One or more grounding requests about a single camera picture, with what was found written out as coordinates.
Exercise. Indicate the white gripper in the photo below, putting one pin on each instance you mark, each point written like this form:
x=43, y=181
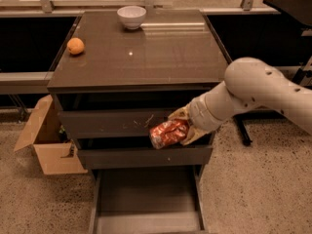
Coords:
x=199, y=115

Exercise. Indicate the red coke can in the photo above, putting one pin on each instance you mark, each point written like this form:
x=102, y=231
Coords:
x=168, y=133

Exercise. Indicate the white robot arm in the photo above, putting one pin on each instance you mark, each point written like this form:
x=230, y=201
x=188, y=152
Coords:
x=248, y=84

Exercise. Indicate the grey middle drawer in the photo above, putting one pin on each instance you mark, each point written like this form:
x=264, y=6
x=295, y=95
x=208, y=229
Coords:
x=138, y=152

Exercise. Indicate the grey drawer cabinet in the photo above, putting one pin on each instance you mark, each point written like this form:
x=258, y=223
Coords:
x=173, y=50

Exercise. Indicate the grey open bottom drawer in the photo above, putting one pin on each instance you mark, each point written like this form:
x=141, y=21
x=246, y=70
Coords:
x=160, y=200

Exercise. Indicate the grey top drawer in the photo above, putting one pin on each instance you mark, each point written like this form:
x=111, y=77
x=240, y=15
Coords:
x=120, y=114

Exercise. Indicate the black metal table leg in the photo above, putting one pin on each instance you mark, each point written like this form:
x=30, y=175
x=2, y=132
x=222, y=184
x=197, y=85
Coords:
x=242, y=130

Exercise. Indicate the white ceramic bowl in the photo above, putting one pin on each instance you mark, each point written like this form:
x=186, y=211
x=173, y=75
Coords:
x=131, y=17

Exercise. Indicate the orange fruit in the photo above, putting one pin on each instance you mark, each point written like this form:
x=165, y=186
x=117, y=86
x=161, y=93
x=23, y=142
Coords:
x=75, y=46

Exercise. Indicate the brown cardboard box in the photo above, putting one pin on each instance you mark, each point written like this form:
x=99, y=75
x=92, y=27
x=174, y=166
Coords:
x=41, y=132

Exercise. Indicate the black side table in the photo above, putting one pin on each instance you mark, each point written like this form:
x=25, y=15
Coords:
x=300, y=10

